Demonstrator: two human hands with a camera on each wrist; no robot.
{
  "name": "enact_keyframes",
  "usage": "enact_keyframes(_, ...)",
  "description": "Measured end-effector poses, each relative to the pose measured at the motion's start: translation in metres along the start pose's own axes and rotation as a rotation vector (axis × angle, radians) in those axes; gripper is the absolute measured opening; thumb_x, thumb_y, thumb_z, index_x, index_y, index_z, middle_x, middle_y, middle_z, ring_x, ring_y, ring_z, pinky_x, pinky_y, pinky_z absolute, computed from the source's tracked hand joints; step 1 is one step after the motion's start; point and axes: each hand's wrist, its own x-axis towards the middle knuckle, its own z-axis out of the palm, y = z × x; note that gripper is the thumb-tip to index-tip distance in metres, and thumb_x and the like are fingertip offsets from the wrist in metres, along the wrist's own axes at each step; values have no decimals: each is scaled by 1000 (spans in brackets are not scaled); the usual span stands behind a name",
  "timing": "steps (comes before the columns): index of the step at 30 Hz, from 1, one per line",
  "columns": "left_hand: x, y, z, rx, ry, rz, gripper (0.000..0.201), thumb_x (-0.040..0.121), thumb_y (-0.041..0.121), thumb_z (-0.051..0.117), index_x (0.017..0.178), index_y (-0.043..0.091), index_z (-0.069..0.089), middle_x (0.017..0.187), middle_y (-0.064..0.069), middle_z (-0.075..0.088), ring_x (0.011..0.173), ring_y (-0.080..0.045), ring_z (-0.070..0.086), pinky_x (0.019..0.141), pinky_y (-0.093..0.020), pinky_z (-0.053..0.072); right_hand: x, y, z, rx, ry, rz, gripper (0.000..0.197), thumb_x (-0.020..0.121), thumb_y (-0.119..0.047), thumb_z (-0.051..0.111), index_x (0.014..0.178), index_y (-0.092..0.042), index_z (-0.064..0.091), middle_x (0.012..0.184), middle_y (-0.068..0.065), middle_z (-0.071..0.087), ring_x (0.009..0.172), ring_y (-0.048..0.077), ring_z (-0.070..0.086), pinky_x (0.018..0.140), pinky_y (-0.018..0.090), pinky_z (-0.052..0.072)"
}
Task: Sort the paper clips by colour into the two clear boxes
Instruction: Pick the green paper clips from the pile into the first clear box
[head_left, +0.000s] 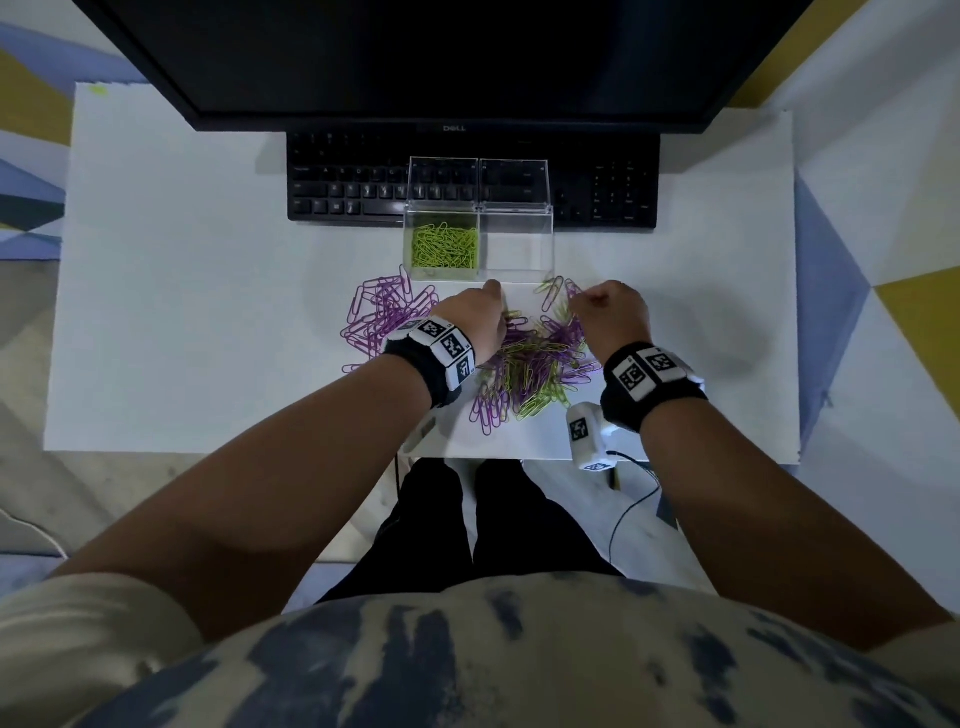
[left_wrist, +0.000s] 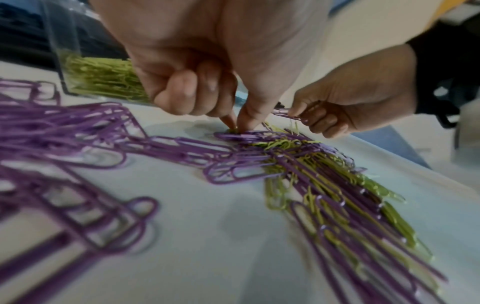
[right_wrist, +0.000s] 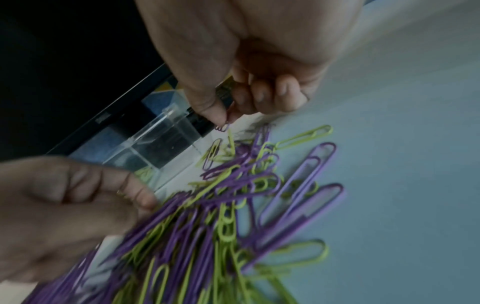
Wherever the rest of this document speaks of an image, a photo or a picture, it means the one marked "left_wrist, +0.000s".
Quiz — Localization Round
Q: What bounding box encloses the black right wristband with markers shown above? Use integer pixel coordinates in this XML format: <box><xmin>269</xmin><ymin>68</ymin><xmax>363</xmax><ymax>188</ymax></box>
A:
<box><xmin>406</xmin><ymin>20</ymin><xmax>480</xmax><ymax>128</ymax></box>

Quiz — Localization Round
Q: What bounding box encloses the person's right hand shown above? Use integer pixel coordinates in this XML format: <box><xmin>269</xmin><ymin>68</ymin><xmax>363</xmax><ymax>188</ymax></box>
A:
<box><xmin>288</xmin><ymin>44</ymin><xmax>419</xmax><ymax>139</ymax></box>

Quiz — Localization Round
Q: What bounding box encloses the person's left hand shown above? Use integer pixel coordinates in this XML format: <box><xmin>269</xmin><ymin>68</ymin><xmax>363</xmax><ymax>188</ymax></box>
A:
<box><xmin>89</xmin><ymin>0</ymin><xmax>335</xmax><ymax>131</ymax></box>

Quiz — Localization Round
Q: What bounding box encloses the single purple paper clip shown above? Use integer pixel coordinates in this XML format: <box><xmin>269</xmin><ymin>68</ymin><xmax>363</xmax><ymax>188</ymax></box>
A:
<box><xmin>271</xmin><ymin>100</ymin><xmax>312</xmax><ymax>126</ymax></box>

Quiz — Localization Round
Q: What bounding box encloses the heap of green paper clips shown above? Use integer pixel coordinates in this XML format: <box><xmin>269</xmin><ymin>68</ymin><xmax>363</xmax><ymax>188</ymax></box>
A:
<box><xmin>61</xmin><ymin>55</ymin><xmax>151</xmax><ymax>103</ymax></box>

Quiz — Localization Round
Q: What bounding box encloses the heap of purple paper clips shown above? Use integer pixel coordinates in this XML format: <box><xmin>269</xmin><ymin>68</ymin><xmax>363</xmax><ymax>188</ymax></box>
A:
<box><xmin>0</xmin><ymin>78</ymin><xmax>236</xmax><ymax>304</ymax></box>

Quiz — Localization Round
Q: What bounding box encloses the transparent box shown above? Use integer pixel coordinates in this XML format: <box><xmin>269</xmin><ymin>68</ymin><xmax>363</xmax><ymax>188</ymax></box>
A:
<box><xmin>39</xmin><ymin>0</ymin><xmax>155</xmax><ymax>105</ymax></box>

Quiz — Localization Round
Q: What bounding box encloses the pile of mixed paper clips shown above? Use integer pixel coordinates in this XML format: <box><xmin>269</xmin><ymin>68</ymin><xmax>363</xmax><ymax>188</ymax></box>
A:
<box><xmin>204</xmin><ymin>121</ymin><xmax>447</xmax><ymax>304</ymax></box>

